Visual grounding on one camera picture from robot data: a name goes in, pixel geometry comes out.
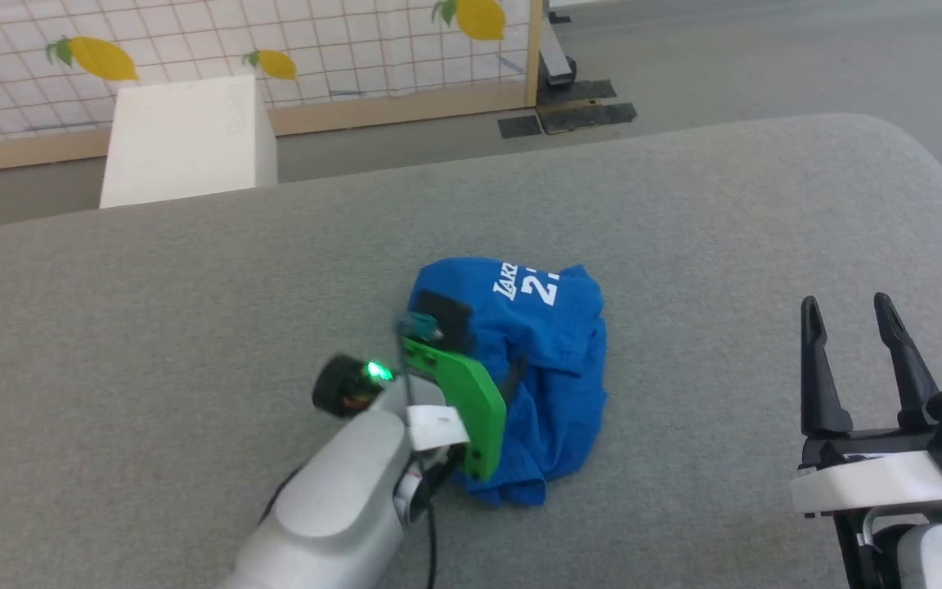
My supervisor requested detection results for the grey metal stand leg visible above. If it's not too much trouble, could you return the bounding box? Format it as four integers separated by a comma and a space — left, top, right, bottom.
543, 0, 578, 89

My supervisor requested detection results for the white box pedestal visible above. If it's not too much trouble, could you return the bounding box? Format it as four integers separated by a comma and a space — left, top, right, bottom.
99, 75, 279, 209

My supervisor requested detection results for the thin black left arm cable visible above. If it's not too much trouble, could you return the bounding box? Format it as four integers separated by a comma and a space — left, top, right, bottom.
415, 458, 441, 589

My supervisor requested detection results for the lemon print tile partition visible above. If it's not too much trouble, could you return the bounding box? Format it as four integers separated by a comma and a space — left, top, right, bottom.
0, 0, 550, 177

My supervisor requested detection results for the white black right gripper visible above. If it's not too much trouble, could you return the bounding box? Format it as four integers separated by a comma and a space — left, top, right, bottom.
790, 292, 942, 518

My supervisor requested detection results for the blue basketball jersey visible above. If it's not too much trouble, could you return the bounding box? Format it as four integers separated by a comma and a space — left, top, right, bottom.
407, 258, 609, 506

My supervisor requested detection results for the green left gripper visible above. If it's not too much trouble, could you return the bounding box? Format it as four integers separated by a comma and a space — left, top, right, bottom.
400, 338, 527, 482

